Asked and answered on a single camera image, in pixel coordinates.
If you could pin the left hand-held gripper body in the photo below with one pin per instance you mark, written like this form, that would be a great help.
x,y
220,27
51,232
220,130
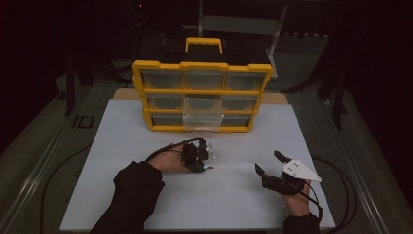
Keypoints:
x,y
195,151

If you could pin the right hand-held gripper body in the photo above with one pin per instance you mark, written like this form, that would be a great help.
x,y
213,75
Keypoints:
x,y
297,170

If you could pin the clear plastic drawer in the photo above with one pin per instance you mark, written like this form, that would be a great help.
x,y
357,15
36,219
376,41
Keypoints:
x,y
203,113

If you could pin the yellow and black drawer organizer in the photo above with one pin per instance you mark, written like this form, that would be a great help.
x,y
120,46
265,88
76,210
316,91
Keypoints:
x,y
203,78

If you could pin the person's left hand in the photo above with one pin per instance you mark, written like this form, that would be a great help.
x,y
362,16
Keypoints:
x,y
170,162

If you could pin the person's right hand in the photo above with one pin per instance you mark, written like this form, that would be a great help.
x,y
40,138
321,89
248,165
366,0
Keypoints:
x,y
297,203

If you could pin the white board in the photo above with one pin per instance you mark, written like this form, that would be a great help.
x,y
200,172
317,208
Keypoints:
x,y
211,201

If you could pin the black stand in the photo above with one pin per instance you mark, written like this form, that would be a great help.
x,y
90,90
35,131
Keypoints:
x,y
337,100
69,87

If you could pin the grey metal stand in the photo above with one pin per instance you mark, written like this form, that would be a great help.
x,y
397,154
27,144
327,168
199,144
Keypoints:
x,y
240,24

